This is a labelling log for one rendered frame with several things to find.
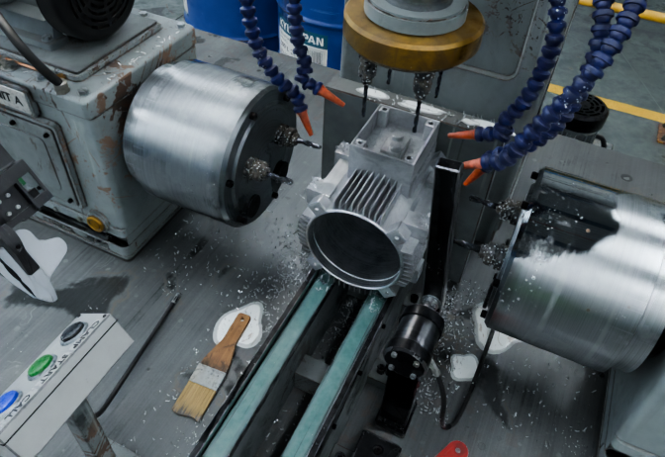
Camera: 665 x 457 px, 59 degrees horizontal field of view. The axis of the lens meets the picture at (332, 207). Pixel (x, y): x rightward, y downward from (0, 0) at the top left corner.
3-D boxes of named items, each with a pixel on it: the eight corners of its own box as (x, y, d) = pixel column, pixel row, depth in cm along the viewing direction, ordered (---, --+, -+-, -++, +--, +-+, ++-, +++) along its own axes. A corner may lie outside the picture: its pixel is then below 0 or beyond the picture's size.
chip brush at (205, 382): (233, 312, 104) (233, 309, 104) (258, 320, 103) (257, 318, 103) (170, 411, 90) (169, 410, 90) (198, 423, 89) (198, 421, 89)
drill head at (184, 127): (161, 125, 124) (140, 13, 106) (316, 178, 114) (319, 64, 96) (77, 195, 107) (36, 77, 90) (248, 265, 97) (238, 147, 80)
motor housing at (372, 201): (345, 197, 110) (352, 113, 96) (442, 230, 104) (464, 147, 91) (296, 270, 96) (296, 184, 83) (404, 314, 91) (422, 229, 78)
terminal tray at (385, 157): (374, 138, 98) (378, 102, 93) (434, 157, 95) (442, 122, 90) (344, 180, 90) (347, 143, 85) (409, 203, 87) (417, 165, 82)
